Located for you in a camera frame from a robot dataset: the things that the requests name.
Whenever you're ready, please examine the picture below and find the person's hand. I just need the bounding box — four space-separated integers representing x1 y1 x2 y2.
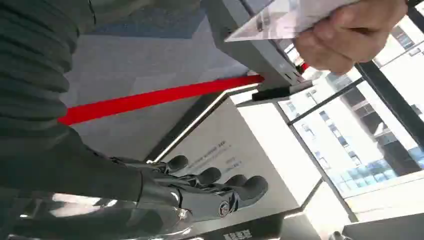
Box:
292 0 409 75

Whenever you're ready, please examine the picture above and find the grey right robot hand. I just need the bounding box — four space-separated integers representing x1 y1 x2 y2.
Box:
0 127 270 240

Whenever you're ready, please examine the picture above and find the red floor tape strip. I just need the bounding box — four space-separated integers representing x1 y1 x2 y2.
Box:
57 62 311 127

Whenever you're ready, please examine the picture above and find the chrome edge strip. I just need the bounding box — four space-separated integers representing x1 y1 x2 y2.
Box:
146 83 260 165

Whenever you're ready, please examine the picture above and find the ribbed grey right arm sleeve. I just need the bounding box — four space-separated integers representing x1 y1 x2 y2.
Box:
0 0 98 151

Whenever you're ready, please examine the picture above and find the black sign with white print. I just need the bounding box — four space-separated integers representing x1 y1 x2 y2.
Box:
184 211 290 240

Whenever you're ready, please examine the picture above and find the black window frame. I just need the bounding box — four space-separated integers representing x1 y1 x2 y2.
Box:
276 0 424 223

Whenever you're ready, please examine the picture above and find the white display pedestal with text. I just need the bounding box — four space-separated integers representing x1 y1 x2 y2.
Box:
145 89 324 233

